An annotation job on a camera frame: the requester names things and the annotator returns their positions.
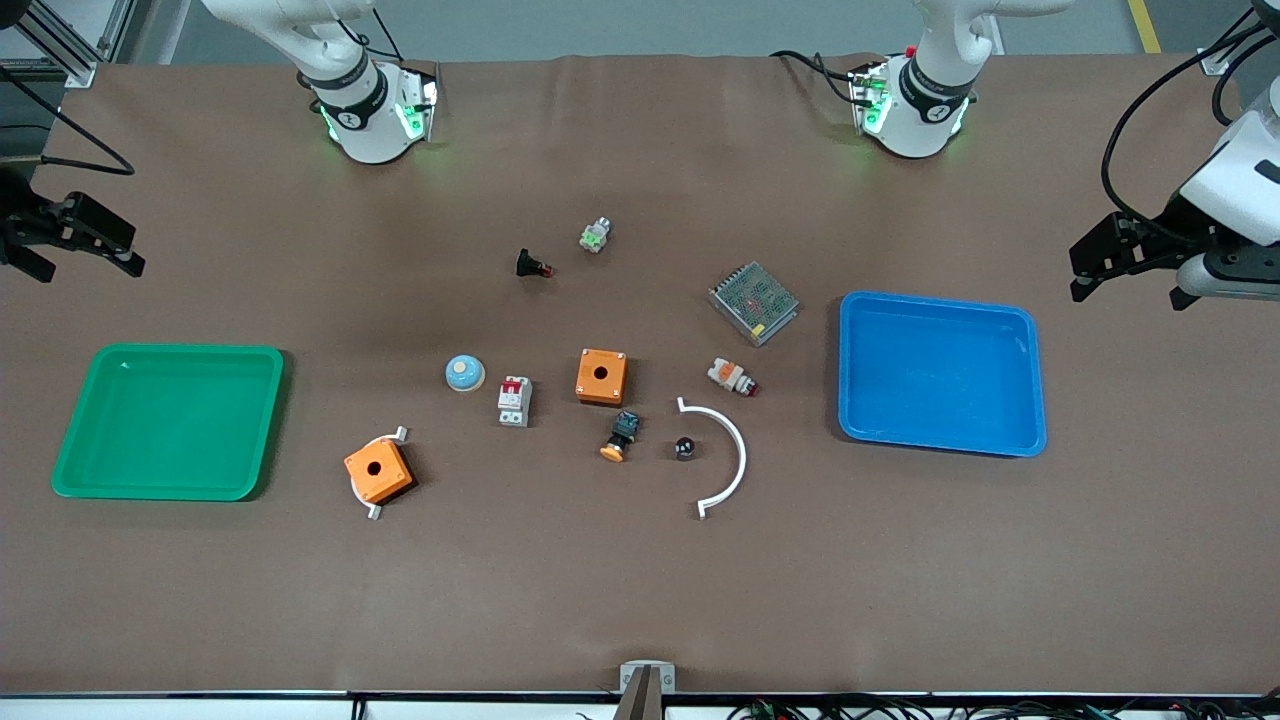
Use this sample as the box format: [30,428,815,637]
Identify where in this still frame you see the white red circuit breaker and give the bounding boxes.
[497,375,534,428]

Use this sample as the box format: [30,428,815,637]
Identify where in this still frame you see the green plastic tray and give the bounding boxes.
[51,343,286,502]

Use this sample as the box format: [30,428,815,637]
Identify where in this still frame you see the blue plastic tray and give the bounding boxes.
[837,290,1048,459]

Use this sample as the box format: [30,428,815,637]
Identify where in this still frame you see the orange push button box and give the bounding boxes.
[575,347,630,407]
[343,439,416,505]

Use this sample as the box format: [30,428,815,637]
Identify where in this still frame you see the metal mesh power supply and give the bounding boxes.
[707,260,801,348]

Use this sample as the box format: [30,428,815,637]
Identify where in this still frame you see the orange black push button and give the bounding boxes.
[599,409,643,464]

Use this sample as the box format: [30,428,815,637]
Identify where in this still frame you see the brown table cover sheet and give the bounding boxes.
[0,52,1280,698]

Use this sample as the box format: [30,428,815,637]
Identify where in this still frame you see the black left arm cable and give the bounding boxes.
[1100,8,1280,223]

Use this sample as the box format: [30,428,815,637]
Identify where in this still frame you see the aluminium frame profile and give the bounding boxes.
[1198,38,1253,78]
[0,0,138,93]

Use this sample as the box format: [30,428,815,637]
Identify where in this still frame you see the black base cable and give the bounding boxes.
[768,48,863,107]

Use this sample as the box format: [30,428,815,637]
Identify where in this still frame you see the white curved plastic bracket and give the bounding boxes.
[350,425,410,523]
[676,396,748,521]

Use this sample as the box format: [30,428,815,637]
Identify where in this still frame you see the red white indicator switch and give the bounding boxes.
[706,357,760,399]

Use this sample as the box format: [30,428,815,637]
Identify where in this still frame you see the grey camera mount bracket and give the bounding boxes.
[612,660,677,720]

